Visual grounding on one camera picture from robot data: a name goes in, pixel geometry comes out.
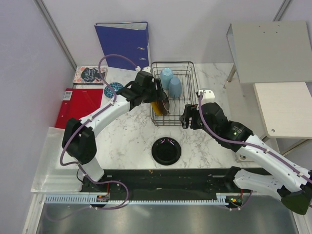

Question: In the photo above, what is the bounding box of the red folder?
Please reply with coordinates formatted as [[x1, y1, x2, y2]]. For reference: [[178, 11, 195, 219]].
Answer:
[[55, 89, 103, 129]]

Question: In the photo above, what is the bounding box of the black plate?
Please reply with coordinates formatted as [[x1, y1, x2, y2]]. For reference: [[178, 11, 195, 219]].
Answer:
[[151, 137, 182, 166]]

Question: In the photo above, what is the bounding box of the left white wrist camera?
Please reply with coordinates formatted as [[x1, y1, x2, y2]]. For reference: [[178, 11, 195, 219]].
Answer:
[[135, 66, 152, 74]]

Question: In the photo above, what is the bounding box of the blue patterned bowl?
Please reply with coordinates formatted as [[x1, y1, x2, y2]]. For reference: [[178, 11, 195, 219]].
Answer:
[[104, 82, 123, 98]]

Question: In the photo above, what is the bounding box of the little women book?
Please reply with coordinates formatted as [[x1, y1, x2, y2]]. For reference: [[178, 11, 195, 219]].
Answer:
[[73, 66, 108, 85]]

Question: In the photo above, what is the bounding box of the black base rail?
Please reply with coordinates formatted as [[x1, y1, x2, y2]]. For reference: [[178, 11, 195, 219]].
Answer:
[[81, 169, 250, 200]]

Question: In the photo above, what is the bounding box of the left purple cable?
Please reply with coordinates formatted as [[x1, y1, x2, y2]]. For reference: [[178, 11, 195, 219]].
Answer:
[[59, 54, 141, 211]]

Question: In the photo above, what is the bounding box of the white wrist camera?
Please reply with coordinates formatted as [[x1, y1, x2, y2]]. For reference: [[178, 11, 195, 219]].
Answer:
[[198, 89, 215, 103], [135, 66, 152, 74]]

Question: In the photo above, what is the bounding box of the grey metal shelf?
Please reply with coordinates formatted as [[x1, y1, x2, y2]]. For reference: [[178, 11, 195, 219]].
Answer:
[[227, 20, 312, 83]]

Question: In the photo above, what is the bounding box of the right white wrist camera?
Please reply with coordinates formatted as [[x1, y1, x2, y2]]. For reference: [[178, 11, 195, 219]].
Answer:
[[198, 89, 215, 103]]

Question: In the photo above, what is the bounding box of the blue ring binder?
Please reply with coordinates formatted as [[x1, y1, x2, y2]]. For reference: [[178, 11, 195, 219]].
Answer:
[[95, 21, 151, 70]]

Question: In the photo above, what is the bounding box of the white cable duct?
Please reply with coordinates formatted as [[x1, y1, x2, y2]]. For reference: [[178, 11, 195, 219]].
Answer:
[[44, 194, 229, 205]]

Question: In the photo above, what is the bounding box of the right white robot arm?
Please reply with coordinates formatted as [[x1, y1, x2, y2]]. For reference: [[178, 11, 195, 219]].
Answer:
[[179, 102, 312, 215]]

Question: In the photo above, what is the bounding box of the light blue cup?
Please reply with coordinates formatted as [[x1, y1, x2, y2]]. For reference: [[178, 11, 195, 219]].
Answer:
[[160, 68, 173, 90]]

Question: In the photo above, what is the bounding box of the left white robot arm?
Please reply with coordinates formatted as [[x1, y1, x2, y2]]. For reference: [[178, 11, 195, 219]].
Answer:
[[61, 71, 168, 192]]

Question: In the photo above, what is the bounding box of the beige wooden board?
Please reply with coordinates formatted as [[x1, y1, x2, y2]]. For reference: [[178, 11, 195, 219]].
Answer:
[[253, 82, 312, 139]]

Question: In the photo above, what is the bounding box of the red floral plate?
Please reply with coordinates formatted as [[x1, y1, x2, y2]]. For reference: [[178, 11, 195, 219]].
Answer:
[[157, 97, 170, 116]]

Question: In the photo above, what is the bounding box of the black wire dish rack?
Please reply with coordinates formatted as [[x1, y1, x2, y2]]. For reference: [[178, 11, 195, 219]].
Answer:
[[150, 61, 198, 126]]

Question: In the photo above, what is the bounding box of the yellow plate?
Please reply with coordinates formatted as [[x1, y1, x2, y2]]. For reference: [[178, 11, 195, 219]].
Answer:
[[151, 102, 162, 116]]

